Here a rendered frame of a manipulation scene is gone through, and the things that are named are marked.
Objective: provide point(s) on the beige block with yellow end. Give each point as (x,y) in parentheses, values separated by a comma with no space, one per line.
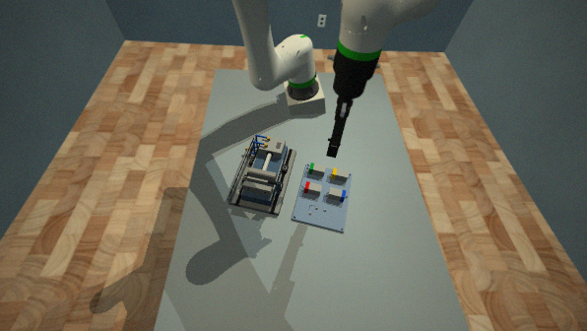
(339,174)

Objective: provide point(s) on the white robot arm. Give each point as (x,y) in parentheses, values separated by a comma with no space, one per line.
(365,25)

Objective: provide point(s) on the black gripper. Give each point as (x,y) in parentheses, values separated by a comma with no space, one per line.
(347,92)

